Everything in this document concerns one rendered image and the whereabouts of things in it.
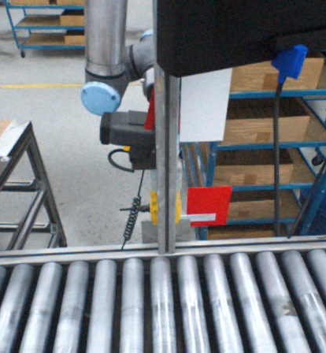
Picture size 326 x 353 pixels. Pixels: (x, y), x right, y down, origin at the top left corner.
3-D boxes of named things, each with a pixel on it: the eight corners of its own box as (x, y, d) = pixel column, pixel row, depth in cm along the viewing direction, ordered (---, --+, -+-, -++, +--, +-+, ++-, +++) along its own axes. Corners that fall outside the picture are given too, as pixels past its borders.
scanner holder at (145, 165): (156, 152, 72) (155, 128, 68) (157, 172, 66) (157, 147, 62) (109, 154, 71) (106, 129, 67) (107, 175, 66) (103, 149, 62)
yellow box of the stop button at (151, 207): (177, 200, 87) (178, 180, 82) (180, 225, 81) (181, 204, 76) (121, 202, 86) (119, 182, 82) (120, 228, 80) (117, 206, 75)
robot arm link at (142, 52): (146, 54, 94) (179, 45, 91) (147, 93, 90) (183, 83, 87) (131, 31, 86) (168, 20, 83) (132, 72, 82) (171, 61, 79)
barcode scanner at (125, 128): (101, 148, 72) (101, 105, 66) (155, 153, 74) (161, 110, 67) (98, 167, 67) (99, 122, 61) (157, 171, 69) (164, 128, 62)
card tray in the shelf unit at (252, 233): (194, 191, 188) (195, 177, 182) (246, 188, 190) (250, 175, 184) (207, 248, 157) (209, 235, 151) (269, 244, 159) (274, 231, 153)
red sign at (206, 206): (225, 223, 83) (231, 185, 75) (226, 226, 82) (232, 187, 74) (161, 226, 82) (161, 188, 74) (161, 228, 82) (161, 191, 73)
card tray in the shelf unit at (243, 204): (196, 163, 175) (197, 147, 169) (253, 161, 177) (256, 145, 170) (209, 220, 144) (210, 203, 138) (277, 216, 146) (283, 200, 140)
